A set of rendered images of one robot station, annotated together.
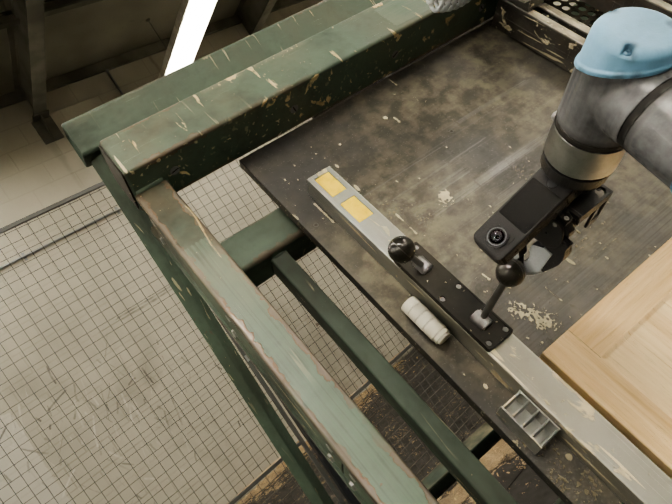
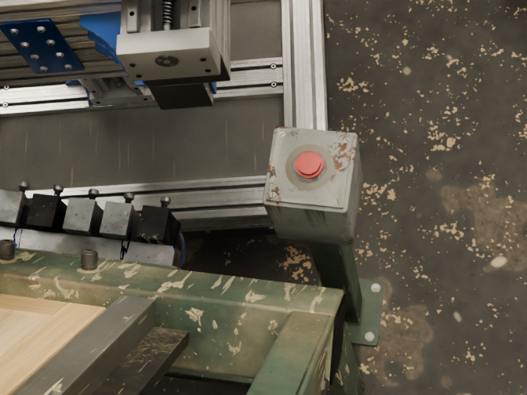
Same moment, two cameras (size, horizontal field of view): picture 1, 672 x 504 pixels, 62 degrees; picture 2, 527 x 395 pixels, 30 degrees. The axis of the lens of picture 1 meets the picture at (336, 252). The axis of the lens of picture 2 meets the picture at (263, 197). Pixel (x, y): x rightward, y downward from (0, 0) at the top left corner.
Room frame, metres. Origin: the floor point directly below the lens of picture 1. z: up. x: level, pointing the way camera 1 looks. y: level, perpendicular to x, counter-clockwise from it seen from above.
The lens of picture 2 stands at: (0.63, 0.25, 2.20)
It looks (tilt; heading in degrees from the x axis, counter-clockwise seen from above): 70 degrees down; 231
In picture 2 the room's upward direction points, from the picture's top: 23 degrees counter-clockwise
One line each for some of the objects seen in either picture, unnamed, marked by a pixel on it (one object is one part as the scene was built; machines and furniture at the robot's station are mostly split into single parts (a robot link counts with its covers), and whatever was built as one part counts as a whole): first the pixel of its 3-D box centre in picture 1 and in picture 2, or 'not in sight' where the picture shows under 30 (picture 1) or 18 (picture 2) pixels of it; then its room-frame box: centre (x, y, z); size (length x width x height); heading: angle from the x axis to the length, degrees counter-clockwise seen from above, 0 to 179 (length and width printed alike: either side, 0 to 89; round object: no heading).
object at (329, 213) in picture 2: not in sight; (315, 188); (0.26, -0.08, 0.84); 0.12 x 0.12 x 0.18; 20
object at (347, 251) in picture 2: not in sight; (336, 268); (0.26, -0.08, 0.38); 0.06 x 0.06 x 0.75; 20
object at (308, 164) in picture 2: not in sight; (309, 165); (0.26, -0.08, 0.93); 0.04 x 0.04 x 0.02
